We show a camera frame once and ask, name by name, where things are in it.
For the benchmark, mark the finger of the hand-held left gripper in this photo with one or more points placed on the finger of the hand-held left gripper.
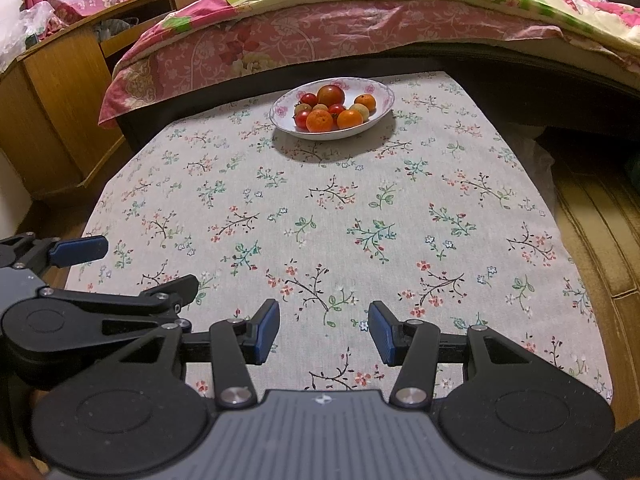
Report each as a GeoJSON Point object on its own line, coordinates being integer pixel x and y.
{"type": "Point", "coordinates": [80, 250]}
{"type": "Point", "coordinates": [140, 297]}

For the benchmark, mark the white floral rimmed plate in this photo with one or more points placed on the white floral rimmed plate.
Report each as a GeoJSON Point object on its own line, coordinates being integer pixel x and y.
{"type": "Point", "coordinates": [352, 87]}

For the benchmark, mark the orange tangerine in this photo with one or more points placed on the orange tangerine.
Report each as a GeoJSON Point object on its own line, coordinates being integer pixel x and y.
{"type": "Point", "coordinates": [349, 119]}
{"type": "Point", "coordinates": [366, 100]}
{"type": "Point", "coordinates": [320, 121]}

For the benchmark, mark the grey cloth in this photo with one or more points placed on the grey cloth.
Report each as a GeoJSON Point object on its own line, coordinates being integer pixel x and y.
{"type": "Point", "coordinates": [112, 29]}

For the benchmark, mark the small red tomato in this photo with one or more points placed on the small red tomato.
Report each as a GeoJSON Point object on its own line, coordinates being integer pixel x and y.
{"type": "Point", "coordinates": [337, 109]}
{"type": "Point", "coordinates": [301, 120]}
{"type": "Point", "coordinates": [307, 99]}

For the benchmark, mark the floral beige tablecloth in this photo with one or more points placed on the floral beige tablecloth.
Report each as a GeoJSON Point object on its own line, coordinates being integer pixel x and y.
{"type": "Point", "coordinates": [350, 200]}

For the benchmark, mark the clear plastic bag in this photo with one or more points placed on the clear plastic bag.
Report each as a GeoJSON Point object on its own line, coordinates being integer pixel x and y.
{"type": "Point", "coordinates": [30, 30]}

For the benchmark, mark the wooden desk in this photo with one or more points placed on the wooden desk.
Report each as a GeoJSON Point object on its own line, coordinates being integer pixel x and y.
{"type": "Point", "coordinates": [55, 110]}

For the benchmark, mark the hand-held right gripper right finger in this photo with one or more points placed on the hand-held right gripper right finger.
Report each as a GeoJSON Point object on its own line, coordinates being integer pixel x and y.
{"type": "Point", "coordinates": [382, 332]}

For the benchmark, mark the large red-green tomato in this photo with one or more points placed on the large red-green tomato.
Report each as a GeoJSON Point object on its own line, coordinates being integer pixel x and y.
{"type": "Point", "coordinates": [331, 95]}

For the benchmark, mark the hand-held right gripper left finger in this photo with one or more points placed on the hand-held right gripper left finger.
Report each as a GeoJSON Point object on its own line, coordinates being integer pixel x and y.
{"type": "Point", "coordinates": [267, 330]}

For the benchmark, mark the pink floral bedsheet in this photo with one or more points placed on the pink floral bedsheet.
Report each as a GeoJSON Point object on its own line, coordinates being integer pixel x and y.
{"type": "Point", "coordinates": [350, 25]}

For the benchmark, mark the dark bed frame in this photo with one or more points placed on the dark bed frame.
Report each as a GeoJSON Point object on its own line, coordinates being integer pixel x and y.
{"type": "Point", "coordinates": [500, 60]}

